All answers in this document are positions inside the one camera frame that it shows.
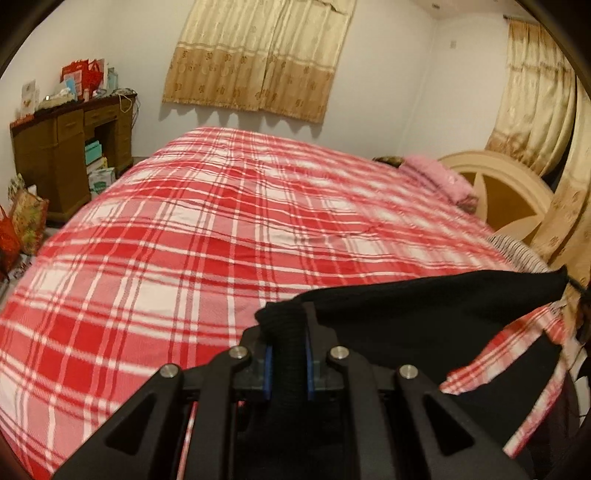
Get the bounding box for floral gift bag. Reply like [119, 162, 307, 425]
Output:
[9, 189, 49, 256]

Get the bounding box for beige window curtain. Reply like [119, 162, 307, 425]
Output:
[162, 1, 356, 124]

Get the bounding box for dark wooden dresser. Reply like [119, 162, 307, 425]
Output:
[10, 90, 137, 224]

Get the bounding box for red gift bag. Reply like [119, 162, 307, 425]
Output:
[60, 59, 105, 99]

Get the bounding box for cream wooden headboard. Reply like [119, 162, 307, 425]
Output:
[440, 150, 553, 245]

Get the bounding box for pink folded blanket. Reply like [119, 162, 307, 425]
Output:
[399, 156, 479, 214]

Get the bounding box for black pants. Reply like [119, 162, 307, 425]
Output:
[254, 268, 570, 447]

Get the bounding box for beige side curtain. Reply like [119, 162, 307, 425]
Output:
[487, 20, 590, 286]

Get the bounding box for striped pillow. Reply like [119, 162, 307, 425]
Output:
[488, 234, 550, 273]

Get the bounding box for teal box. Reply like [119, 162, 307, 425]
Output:
[84, 141, 103, 165]

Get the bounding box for red white plaid bedspread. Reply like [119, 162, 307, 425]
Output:
[0, 126, 574, 480]

